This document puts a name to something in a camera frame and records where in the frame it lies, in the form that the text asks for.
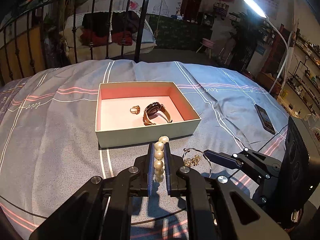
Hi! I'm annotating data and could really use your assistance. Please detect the small wall shelf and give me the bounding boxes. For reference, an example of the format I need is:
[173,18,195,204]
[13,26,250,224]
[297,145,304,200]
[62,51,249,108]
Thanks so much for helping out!
[215,2,230,20]

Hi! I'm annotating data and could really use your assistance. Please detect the gold bangle with charms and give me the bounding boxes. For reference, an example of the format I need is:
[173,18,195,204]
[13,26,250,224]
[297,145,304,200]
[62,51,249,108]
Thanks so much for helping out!
[182,148,213,178]

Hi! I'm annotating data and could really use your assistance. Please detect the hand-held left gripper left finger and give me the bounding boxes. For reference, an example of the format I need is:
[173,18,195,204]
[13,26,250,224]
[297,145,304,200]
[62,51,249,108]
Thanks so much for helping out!
[29,144,155,240]

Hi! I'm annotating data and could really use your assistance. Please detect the white tassel cord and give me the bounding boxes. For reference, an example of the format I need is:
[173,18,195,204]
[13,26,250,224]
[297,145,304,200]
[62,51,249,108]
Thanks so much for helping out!
[108,0,117,43]

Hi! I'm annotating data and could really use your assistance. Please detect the black phone cable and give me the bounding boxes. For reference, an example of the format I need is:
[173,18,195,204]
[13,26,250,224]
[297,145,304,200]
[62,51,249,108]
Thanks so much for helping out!
[256,124,289,153]

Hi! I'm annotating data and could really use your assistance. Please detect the black smartphone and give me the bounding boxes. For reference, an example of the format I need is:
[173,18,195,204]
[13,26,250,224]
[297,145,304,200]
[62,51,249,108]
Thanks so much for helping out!
[254,104,277,134]

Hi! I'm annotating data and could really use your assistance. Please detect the pale box with pink lining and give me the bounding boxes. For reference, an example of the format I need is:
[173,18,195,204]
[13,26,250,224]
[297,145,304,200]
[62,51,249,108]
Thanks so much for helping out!
[95,81,202,148]

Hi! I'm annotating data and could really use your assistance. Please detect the dark potted plant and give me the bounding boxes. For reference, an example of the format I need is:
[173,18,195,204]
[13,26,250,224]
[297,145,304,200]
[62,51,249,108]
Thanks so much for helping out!
[229,12,263,70]

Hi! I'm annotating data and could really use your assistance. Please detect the green patterned counter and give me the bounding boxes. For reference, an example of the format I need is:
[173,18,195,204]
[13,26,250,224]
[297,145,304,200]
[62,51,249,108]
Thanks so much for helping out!
[149,14,213,50]

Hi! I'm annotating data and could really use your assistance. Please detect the white wicker hanging chair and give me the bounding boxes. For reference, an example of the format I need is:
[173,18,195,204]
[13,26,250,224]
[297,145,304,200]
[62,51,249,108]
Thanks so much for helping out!
[64,11,158,64]

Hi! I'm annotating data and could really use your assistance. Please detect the black garment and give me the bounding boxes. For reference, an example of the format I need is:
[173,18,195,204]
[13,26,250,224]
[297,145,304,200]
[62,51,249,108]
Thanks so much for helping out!
[82,11,140,38]

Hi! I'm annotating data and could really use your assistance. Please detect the pink stool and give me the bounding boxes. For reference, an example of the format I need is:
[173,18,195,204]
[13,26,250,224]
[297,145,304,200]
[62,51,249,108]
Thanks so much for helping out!
[196,38,213,58]

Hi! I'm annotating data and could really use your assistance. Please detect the wristwatch with brown strap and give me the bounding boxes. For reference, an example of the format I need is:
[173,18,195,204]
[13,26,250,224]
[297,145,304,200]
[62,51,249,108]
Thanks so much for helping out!
[143,102,173,126]

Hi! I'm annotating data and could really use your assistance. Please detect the white gooseneck desk lamp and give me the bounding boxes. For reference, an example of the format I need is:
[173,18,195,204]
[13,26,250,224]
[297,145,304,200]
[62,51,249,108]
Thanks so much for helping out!
[240,0,290,94]

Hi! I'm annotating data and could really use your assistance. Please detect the red garment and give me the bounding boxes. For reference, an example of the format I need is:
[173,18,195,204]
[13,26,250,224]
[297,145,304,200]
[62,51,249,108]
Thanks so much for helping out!
[80,29,133,47]

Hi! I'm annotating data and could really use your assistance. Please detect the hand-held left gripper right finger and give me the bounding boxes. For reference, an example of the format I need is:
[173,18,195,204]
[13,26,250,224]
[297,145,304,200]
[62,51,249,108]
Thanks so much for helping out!
[164,142,290,240]

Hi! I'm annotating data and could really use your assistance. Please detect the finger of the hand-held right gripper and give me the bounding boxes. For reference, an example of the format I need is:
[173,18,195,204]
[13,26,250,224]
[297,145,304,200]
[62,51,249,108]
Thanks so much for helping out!
[203,147,283,180]
[251,177,283,205]

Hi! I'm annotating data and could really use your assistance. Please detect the wall shelves with bottles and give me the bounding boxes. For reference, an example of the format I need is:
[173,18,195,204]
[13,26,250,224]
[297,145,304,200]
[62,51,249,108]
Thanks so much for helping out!
[287,34,320,110]

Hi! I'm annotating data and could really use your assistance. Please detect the red phone booth cabinet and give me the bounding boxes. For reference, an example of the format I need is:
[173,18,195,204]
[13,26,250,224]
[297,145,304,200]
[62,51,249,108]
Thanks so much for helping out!
[180,0,205,20]

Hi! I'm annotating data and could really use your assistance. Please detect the black iron bed frame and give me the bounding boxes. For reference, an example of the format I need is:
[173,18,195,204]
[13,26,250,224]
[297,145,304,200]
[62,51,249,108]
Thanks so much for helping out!
[0,0,154,85]

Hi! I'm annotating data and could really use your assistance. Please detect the white pearl bracelet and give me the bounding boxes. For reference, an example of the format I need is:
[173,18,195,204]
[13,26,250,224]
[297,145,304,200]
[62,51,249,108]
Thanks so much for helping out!
[154,135,170,182]

